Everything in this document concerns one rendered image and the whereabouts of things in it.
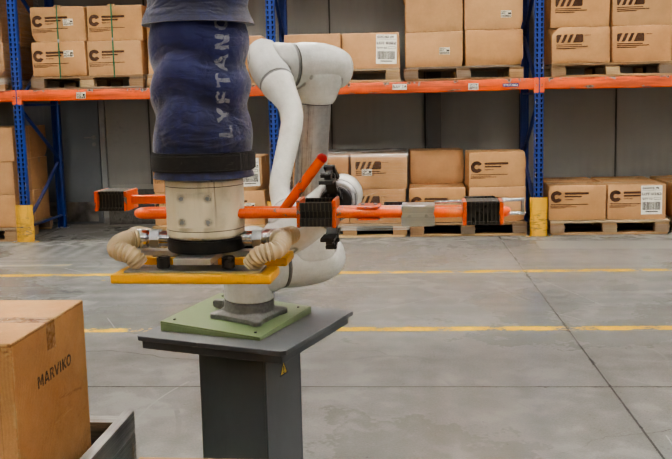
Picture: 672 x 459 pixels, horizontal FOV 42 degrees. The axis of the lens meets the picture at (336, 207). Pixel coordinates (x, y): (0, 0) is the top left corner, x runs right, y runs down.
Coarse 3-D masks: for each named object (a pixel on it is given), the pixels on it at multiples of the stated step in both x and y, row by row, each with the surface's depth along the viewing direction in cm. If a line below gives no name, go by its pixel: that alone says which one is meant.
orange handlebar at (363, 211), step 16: (144, 208) 194; (160, 208) 194; (240, 208) 189; (256, 208) 188; (272, 208) 187; (288, 208) 187; (336, 208) 186; (352, 208) 185; (368, 208) 185; (384, 208) 184; (400, 208) 184; (448, 208) 183
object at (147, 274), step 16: (160, 256) 184; (224, 256) 182; (128, 272) 182; (144, 272) 181; (160, 272) 181; (176, 272) 180; (192, 272) 180; (208, 272) 180; (224, 272) 179; (240, 272) 179; (256, 272) 178; (272, 272) 180
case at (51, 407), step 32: (0, 320) 200; (32, 320) 200; (64, 320) 208; (0, 352) 181; (32, 352) 190; (64, 352) 208; (0, 384) 182; (32, 384) 190; (64, 384) 207; (0, 416) 182; (32, 416) 190; (64, 416) 207; (0, 448) 183; (32, 448) 190; (64, 448) 207
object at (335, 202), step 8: (304, 200) 191; (312, 200) 193; (320, 200) 192; (328, 200) 192; (336, 200) 186; (296, 208) 185; (304, 208) 184; (312, 208) 184; (320, 208) 184; (328, 208) 183; (296, 216) 185; (304, 216) 185; (312, 216) 185; (320, 216) 185; (328, 216) 184; (304, 224) 184; (312, 224) 184; (320, 224) 184; (328, 224) 184; (336, 224) 186
